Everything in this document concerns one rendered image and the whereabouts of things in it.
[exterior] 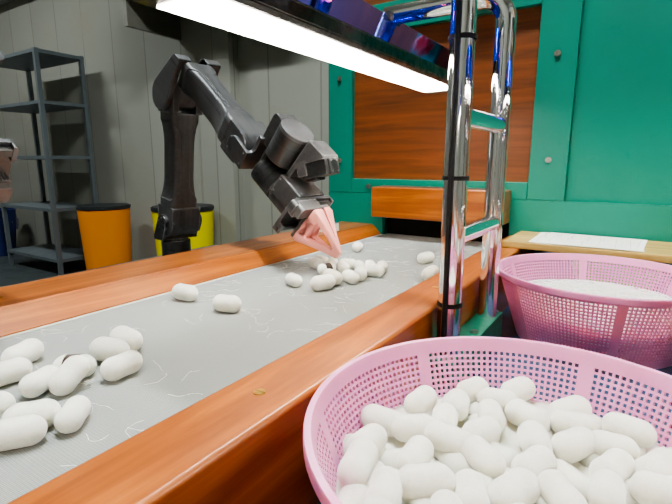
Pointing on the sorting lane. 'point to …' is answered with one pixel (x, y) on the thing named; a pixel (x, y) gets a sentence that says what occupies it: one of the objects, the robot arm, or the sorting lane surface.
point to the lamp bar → (356, 31)
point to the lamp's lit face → (295, 40)
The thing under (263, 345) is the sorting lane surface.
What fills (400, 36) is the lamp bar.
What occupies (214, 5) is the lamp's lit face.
